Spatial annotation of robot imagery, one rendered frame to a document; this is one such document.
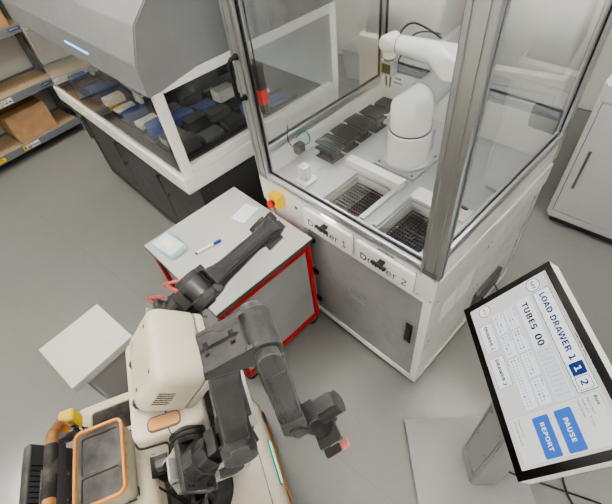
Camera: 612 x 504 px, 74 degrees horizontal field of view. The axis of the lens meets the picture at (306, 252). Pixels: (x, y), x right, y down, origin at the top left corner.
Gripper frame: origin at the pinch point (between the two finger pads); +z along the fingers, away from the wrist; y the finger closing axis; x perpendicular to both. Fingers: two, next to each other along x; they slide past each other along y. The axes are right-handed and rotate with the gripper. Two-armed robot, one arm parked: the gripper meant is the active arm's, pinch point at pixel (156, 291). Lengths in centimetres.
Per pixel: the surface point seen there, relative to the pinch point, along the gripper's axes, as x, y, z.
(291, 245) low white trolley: -31, 20, -60
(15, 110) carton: -326, -195, 11
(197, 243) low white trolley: -49, -17, -36
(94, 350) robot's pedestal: -2, -50, -4
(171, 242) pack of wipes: -49, -23, -26
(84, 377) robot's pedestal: 9, -52, -2
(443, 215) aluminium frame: 13, 89, -41
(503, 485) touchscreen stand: 83, 37, -145
